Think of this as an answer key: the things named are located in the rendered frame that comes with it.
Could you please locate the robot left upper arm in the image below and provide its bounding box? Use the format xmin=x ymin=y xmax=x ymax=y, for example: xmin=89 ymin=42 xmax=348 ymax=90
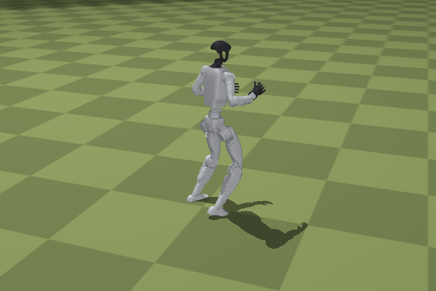
xmin=191 ymin=65 xmax=207 ymax=95

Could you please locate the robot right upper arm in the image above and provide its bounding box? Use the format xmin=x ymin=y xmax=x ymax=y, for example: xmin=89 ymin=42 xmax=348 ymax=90
xmin=221 ymin=70 xmax=238 ymax=107

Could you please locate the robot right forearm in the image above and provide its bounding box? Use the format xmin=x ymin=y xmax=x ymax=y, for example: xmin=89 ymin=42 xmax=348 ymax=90
xmin=233 ymin=92 xmax=256 ymax=106

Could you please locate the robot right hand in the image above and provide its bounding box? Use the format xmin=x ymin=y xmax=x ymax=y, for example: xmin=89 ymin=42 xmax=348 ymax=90
xmin=248 ymin=81 xmax=266 ymax=97

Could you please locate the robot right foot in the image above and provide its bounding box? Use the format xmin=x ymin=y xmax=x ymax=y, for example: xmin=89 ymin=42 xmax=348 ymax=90
xmin=207 ymin=206 xmax=229 ymax=216

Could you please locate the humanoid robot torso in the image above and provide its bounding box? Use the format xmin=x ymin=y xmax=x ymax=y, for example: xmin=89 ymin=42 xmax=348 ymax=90
xmin=203 ymin=62 xmax=230 ymax=134

